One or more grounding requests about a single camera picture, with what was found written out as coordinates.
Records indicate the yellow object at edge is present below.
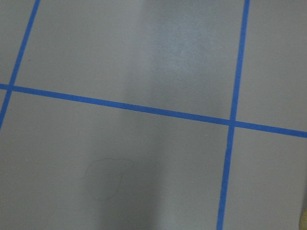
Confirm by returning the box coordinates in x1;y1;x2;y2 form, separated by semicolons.
299;209;307;230

